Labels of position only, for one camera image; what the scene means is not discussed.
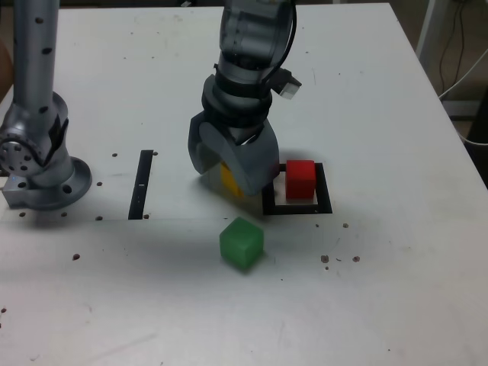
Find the black tape strip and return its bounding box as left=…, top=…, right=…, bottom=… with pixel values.
left=127, top=149, right=154, bottom=221

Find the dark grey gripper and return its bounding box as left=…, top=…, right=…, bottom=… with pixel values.
left=187, top=111, right=280, bottom=197

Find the brown rounded background object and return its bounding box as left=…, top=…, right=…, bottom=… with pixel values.
left=0, top=37, right=15, bottom=100

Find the white table leg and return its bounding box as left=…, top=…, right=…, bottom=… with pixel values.
left=415, top=0, right=440, bottom=68

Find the white cable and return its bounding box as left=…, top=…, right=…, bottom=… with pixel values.
left=438, top=50, right=488, bottom=99
left=455, top=121, right=488, bottom=146

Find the black camera cable on arm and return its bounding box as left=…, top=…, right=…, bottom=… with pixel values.
left=262, top=0, right=303, bottom=102

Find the thin black hanging cable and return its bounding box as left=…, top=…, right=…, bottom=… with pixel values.
left=438, top=0, right=465, bottom=92

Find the green cube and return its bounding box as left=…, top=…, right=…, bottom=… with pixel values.
left=219, top=216, right=265, bottom=272

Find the black tape square outline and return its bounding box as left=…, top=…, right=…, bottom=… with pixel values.
left=262, top=162, right=333, bottom=216

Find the red cube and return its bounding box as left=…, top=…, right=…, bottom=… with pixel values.
left=284, top=159, right=316, bottom=200

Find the yellow cube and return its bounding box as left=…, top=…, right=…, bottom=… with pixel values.
left=220, top=162, right=245, bottom=198

